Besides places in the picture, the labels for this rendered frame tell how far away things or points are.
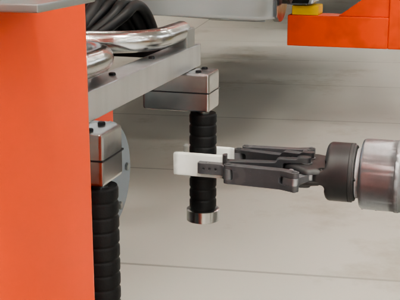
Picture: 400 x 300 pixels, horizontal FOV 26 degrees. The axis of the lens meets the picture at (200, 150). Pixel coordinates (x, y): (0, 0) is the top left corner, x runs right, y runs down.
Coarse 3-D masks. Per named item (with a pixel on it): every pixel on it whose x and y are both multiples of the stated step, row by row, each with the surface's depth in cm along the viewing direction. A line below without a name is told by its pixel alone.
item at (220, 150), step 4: (188, 144) 117; (184, 148) 117; (188, 148) 117; (220, 148) 115; (224, 148) 115; (228, 148) 115; (232, 148) 115; (220, 152) 115; (224, 152) 115; (228, 152) 115; (232, 152) 115; (228, 156) 115; (232, 156) 115
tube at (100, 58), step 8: (88, 40) 92; (88, 48) 90; (96, 48) 86; (104, 48) 87; (88, 56) 82; (96, 56) 84; (104, 56) 85; (112, 56) 88; (88, 64) 81; (96, 64) 83; (104, 64) 85; (88, 72) 81; (96, 72) 83
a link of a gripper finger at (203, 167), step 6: (198, 162) 111; (204, 162) 111; (210, 162) 111; (216, 162) 111; (222, 162) 111; (198, 168) 111; (204, 168) 111; (210, 168) 111; (216, 168) 111; (222, 168) 110; (216, 174) 110; (222, 174) 110; (228, 174) 108
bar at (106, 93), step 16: (176, 48) 110; (192, 48) 111; (128, 64) 97; (144, 64) 97; (160, 64) 100; (176, 64) 106; (192, 64) 112; (96, 80) 87; (112, 80) 87; (128, 80) 91; (144, 80) 95; (160, 80) 100; (96, 96) 83; (112, 96) 87; (128, 96) 91; (96, 112) 83
